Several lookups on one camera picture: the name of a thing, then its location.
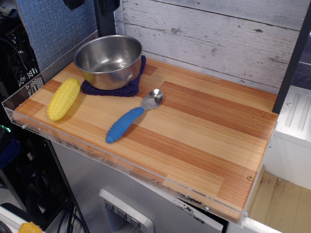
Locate stainless steel bowl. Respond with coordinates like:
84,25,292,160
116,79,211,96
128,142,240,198
73,35,143,90

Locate yellow plastic corn cob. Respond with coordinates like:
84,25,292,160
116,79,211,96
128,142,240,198
47,78,81,121

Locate black vertical post left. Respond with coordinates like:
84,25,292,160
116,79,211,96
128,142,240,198
93,0,116,37

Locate black plastic crate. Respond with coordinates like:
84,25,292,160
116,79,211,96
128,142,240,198
1,25,40,86

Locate black vertical post right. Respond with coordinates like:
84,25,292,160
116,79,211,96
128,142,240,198
272,1,311,114

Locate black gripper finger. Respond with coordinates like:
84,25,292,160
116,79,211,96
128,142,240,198
63,0,85,10
99,0,120,17

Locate yellow object at bottom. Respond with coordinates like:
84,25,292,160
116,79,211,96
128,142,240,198
18,222,43,233

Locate dark purple knitted cloth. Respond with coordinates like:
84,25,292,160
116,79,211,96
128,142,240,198
81,55,147,97

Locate blue handled metal spoon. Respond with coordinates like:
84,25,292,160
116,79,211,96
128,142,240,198
106,89,164,143

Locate stainless steel toy fridge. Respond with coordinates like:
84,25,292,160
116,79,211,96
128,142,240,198
52,142,227,233

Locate white plastic toy sink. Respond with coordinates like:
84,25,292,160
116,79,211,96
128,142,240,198
263,86,311,189

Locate blue fabric panel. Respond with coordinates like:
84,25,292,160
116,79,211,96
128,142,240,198
15,0,97,71

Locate black vertical post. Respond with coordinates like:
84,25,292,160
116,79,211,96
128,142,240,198
93,0,116,37
272,1,311,114

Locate clear acrylic tray guard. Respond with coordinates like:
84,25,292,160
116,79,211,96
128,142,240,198
1,31,277,228

